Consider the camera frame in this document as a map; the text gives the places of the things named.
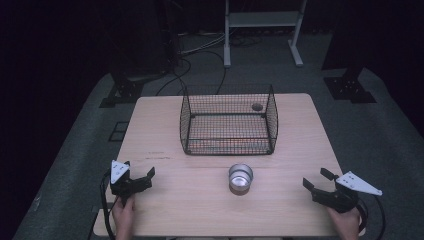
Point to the person's left hand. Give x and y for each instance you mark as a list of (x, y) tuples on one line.
[(124, 215)]

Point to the black metal stand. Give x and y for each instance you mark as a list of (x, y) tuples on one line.
[(350, 88), (125, 90)]

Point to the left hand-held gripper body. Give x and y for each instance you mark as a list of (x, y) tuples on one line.
[(124, 184)]

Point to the grey round table grommet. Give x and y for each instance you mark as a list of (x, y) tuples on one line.
[(257, 107)]

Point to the person's right hand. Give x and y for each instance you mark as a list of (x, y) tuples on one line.
[(345, 225)]

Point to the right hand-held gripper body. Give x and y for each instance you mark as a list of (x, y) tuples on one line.
[(343, 196)]

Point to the silver metal cup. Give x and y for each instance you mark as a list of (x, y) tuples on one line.
[(240, 178)]

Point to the white metal desk frame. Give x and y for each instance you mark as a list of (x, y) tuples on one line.
[(263, 19)]

